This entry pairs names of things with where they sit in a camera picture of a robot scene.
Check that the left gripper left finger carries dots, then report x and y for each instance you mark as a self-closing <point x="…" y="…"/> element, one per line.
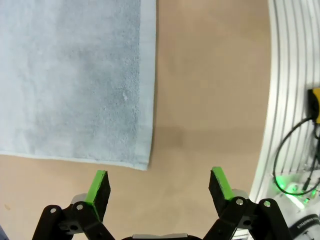
<point x="100" y="195"/>

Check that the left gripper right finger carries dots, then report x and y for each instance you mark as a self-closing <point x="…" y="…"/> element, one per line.
<point x="220" y="190"/>

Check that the light blue towel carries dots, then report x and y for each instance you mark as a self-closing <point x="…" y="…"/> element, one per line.
<point x="75" y="75"/>

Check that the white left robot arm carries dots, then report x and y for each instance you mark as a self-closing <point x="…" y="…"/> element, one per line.
<point x="305" y="222"/>

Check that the yellow and black device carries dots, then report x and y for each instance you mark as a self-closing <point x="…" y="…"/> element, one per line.
<point x="315" y="97"/>

